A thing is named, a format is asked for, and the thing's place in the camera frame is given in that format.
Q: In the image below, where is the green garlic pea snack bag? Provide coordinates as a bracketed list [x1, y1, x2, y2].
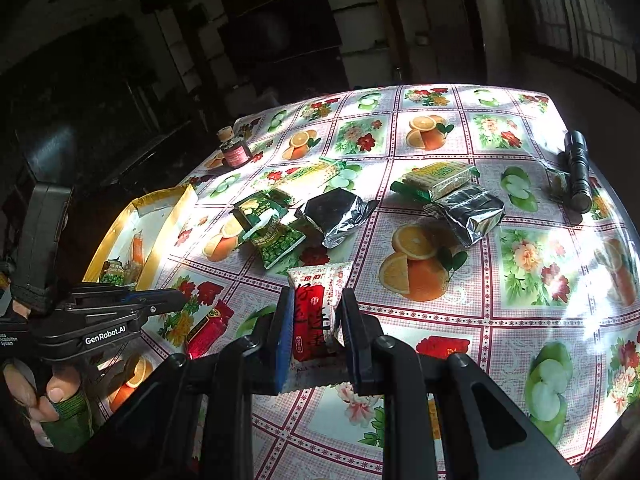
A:
[99, 259, 125, 286]

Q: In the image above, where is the red and white snack packet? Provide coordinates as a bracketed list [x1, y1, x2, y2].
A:
[282, 261, 352, 392]

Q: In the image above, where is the person's left hand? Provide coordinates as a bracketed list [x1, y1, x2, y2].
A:
[2, 363, 81, 450]

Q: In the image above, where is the red rectangular snack packet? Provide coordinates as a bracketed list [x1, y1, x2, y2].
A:
[186, 300, 233, 360]

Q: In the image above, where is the yellow-edged white cardboard tray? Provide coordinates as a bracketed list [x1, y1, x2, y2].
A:
[82, 183, 198, 290]

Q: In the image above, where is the orange cracker packet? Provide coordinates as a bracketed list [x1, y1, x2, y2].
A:
[131, 232, 144, 266]

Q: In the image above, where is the green and gold snack bag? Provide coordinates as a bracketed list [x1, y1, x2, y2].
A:
[248, 221, 306, 270]

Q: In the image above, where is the dark green cracker packet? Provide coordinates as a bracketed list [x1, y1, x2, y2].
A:
[232, 188, 293, 240]

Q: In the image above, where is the silver foil snack bag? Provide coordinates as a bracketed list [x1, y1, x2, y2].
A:
[295, 188, 380, 249]

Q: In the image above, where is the floral fruit-print tablecloth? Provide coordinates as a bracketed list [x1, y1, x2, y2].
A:
[94, 83, 640, 480]

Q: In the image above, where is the dark foil snack bag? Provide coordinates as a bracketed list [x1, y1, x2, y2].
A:
[424, 184, 504, 247]

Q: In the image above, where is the green cracker pack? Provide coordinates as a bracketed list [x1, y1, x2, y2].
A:
[390, 162, 480, 204]

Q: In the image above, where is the red-labelled jar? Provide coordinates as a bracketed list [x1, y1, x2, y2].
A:
[220, 138, 253, 169]

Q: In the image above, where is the small round jar lid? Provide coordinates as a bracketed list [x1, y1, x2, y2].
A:
[217, 126, 234, 143]

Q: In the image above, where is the black flashlight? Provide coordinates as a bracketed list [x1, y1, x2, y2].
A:
[564, 130, 592, 214]

